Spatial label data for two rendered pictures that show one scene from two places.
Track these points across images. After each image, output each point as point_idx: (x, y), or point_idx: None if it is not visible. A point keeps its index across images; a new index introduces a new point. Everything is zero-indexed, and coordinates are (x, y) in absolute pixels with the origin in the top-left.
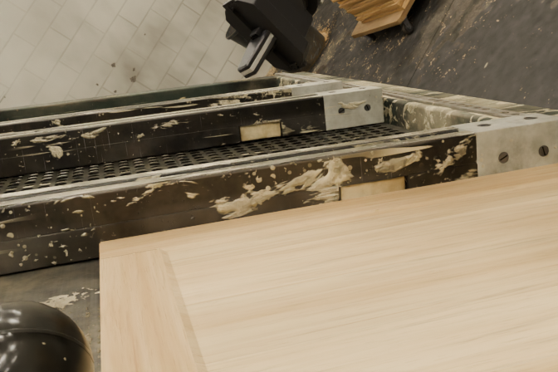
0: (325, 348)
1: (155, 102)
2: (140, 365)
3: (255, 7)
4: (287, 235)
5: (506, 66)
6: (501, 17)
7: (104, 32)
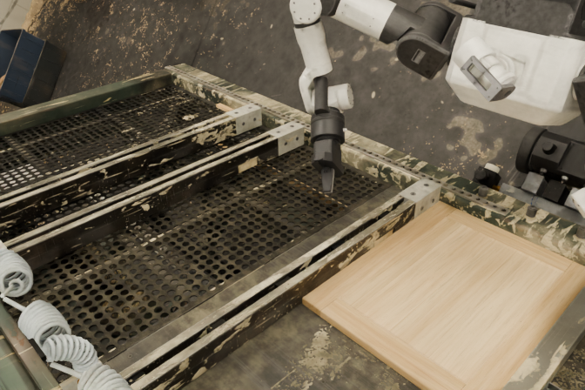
0: (455, 340)
1: (154, 139)
2: (413, 364)
3: (332, 162)
4: (378, 277)
5: (287, 30)
6: None
7: None
